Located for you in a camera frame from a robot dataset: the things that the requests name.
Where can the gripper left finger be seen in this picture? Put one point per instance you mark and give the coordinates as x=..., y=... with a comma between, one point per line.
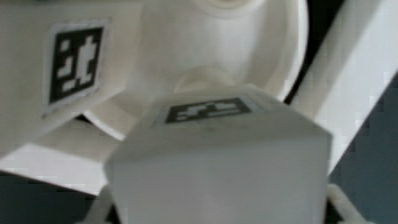
x=102, y=214

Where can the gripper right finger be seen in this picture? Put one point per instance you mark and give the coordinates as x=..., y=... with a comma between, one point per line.
x=342, y=214

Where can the white stool leg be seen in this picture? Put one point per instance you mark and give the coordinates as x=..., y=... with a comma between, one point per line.
x=223, y=160
x=68, y=44

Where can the white round stool seat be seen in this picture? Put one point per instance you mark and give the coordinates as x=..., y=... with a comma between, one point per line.
x=216, y=42

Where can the white front fence bar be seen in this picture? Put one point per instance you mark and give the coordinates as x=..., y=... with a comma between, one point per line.
x=63, y=158

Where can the white fence bar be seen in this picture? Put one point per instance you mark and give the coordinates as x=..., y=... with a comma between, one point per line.
x=63, y=158
x=352, y=70

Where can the white right fence bar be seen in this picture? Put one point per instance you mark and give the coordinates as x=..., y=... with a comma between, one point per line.
x=352, y=70

